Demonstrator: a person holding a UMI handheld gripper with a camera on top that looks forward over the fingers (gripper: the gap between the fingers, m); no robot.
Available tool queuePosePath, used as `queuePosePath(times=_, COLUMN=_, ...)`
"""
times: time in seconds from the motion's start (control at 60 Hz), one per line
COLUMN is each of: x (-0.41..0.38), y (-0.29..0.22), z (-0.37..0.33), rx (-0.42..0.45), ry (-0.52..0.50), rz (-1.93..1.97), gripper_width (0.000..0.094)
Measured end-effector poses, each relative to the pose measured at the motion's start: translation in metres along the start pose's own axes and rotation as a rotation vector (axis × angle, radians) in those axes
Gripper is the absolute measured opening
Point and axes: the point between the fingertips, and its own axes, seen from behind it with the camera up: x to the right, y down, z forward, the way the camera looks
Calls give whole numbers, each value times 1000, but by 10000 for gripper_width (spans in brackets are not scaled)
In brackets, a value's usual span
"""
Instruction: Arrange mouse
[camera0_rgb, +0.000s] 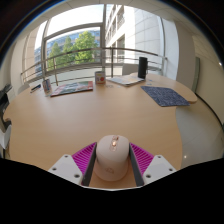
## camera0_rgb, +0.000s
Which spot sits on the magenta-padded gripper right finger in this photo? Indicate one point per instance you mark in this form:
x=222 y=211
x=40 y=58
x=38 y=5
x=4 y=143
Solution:
x=154 y=167

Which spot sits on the blue patterned mouse pad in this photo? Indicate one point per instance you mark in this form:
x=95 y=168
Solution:
x=165 y=96

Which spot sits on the metal balcony railing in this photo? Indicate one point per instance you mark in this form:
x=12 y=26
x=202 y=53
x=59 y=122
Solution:
x=76 y=56

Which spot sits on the red and green booklet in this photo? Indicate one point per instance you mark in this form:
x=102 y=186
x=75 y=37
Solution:
x=71 y=88

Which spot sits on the small colourful can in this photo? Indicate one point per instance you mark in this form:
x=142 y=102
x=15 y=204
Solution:
x=46 y=86

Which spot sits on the white and blue magazine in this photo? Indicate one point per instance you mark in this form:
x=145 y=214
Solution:
x=125 y=80

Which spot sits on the black drink bottle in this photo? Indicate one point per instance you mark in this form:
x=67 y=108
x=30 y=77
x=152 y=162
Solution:
x=142 y=67

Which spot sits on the white mug with red print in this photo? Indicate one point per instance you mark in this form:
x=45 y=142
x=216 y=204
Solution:
x=100 y=77

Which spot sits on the beige computer mouse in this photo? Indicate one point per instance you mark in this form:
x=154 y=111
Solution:
x=111 y=156

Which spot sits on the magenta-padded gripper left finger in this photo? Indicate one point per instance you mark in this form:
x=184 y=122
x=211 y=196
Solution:
x=71 y=168

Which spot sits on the small dark flat object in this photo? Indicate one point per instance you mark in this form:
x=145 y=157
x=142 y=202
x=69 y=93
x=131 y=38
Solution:
x=35 y=88

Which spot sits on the black office chair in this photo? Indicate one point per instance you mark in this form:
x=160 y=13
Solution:
x=4 y=106

